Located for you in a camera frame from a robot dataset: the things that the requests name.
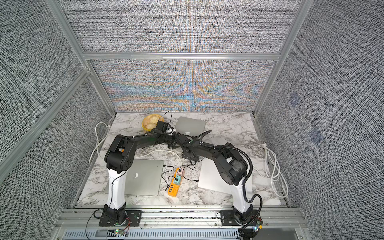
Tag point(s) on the yellow bamboo steamer basket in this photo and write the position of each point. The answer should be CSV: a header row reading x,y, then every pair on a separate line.
x,y
151,121

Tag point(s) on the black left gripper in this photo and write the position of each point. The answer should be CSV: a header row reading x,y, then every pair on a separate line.
x,y
174,138

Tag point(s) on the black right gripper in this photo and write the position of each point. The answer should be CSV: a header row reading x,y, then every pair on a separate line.
x,y
184,156

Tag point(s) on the silver front right laptop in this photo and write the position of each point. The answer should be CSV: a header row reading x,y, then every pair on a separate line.
x,y
210,178

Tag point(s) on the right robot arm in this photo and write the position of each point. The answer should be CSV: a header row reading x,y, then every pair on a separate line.
x,y
234,167

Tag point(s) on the silver laptop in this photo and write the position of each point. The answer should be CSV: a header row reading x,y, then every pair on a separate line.
x,y
144,177
210,178

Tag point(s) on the grey back laptop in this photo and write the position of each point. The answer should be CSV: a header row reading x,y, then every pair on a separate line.
x,y
191,127

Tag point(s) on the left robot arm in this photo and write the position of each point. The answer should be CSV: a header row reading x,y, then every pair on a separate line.
x,y
119,159

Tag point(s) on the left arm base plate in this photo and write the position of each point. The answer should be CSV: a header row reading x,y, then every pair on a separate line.
x,y
120,217

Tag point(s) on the silver front left laptop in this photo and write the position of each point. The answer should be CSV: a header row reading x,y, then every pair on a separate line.
x,y
144,177

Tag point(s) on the orange power strip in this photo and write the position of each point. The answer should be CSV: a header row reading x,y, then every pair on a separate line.
x,y
174,189

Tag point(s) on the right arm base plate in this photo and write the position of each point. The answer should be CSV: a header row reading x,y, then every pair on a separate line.
x,y
232,217

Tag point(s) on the pink charger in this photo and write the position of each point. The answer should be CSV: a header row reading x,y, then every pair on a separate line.
x,y
179,171

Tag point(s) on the teal charger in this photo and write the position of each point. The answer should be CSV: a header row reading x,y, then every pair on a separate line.
x,y
177,180

